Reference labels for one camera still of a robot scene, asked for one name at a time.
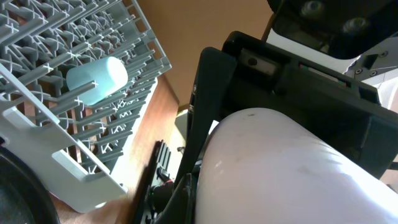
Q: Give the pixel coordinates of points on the blue cup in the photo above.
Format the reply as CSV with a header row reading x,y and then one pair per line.
x,y
108,73

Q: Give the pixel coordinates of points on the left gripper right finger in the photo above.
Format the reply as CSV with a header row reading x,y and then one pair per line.
x,y
214,73

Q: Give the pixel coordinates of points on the pink cup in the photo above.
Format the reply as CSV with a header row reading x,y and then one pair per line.
x,y
260,166

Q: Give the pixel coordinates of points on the black round tray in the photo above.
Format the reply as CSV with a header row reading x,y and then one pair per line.
x,y
24,199

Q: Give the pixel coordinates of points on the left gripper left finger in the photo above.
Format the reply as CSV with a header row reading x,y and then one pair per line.
x,y
142,212

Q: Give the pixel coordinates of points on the grey dishwasher rack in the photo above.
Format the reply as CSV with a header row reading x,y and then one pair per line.
x,y
79,152

